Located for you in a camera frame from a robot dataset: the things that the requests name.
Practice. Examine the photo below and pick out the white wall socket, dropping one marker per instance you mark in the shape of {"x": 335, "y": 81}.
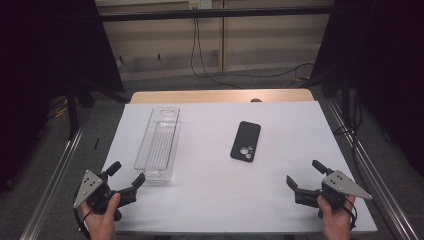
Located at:
{"x": 200, "y": 4}

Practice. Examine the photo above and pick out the black horizontal bar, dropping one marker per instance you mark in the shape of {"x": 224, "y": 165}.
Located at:
{"x": 213, "y": 13}

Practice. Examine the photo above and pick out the black curtain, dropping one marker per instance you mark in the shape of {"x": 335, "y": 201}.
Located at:
{"x": 46, "y": 50}
{"x": 383, "y": 66}

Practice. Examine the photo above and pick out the clear plastic tray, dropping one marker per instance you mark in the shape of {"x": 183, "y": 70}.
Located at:
{"x": 158, "y": 146}

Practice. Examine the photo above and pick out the person's right hand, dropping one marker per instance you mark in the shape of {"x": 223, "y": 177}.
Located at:
{"x": 336, "y": 223}

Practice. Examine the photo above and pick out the white table mat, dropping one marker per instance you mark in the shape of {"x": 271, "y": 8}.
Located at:
{"x": 213, "y": 196}

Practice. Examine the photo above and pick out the black phone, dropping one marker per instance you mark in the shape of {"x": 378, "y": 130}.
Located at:
{"x": 246, "y": 138}

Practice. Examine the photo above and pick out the metal floor rail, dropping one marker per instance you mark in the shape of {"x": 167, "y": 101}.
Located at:
{"x": 376, "y": 186}
{"x": 50, "y": 193}

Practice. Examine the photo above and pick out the person's left hand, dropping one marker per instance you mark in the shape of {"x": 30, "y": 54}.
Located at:
{"x": 101, "y": 225}

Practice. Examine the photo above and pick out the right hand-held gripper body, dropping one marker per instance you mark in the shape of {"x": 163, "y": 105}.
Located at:
{"x": 335, "y": 190}

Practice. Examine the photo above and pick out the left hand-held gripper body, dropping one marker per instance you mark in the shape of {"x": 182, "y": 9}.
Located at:
{"x": 96, "y": 195}

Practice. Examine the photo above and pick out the dark round table grommet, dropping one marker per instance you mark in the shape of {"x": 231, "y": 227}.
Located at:
{"x": 256, "y": 100}

